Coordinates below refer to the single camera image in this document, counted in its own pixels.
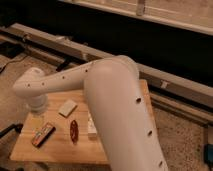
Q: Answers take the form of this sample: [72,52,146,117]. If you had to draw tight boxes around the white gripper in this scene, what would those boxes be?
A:
[27,95,46,131]

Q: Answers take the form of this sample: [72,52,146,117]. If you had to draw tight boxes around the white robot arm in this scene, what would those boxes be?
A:
[13,55,169,171]

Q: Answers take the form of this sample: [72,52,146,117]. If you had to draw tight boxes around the white sponge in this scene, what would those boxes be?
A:
[58,100,77,117]

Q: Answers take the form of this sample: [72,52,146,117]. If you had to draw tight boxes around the wooden board table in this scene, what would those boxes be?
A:
[9,78,158,167]

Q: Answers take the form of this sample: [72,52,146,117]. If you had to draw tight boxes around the dark red oval object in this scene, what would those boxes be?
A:
[70,120,79,144]

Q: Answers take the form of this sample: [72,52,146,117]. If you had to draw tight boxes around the white small bottle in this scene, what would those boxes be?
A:
[87,115,97,138]

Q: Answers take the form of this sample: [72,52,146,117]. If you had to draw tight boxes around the blue object at right edge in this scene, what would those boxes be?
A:
[204,144,213,164]

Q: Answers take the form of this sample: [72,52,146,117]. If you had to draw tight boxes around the black clamp handle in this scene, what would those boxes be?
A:
[0,123,23,138]

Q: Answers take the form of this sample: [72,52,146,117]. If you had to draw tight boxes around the black cable on floor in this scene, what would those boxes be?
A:
[0,53,29,75]

